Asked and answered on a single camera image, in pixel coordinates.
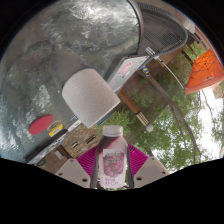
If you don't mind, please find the yellow blue striped cone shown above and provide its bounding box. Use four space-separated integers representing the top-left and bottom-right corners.
139 66 151 76

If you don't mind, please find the white cup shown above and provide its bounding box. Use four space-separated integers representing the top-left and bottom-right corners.
61 68 122 129

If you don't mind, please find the striped lamp post white globe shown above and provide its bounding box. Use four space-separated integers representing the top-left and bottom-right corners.
118 89 155 134

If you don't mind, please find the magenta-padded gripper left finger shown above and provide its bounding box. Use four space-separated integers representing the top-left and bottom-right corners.
54 146 101 189

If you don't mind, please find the orange patio umbrella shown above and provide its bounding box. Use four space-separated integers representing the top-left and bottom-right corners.
184 49 224 96

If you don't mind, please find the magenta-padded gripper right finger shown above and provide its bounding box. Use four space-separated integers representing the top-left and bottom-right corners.
126 143 170 188

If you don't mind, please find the pink drink bottle white cap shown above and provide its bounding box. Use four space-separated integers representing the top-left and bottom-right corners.
97 125 129 190

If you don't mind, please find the silver laptop with stickers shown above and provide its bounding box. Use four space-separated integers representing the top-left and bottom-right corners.
106 54 151 93

